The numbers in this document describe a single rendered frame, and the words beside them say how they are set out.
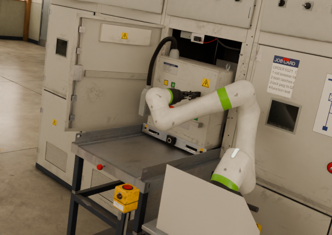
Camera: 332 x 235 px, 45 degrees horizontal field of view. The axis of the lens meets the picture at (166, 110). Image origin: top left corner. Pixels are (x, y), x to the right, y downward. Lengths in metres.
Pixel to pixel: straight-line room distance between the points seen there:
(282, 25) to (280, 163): 0.74
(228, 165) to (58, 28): 2.33
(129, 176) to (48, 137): 1.91
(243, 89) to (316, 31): 0.48
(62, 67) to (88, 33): 1.12
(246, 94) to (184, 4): 0.89
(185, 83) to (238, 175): 0.88
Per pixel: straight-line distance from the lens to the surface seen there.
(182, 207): 1.72
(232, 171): 1.76
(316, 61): 2.17
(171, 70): 2.53
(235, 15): 2.41
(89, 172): 3.45
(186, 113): 2.02
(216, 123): 2.44
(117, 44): 2.64
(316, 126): 2.19
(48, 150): 3.93
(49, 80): 3.80
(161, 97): 2.06
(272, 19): 2.29
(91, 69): 2.60
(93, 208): 2.40
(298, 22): 2.22
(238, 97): 2.00
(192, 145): 2.46
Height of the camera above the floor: 1.67
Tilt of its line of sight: 14 degrees down
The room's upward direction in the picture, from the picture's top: 9 degrees clockwise
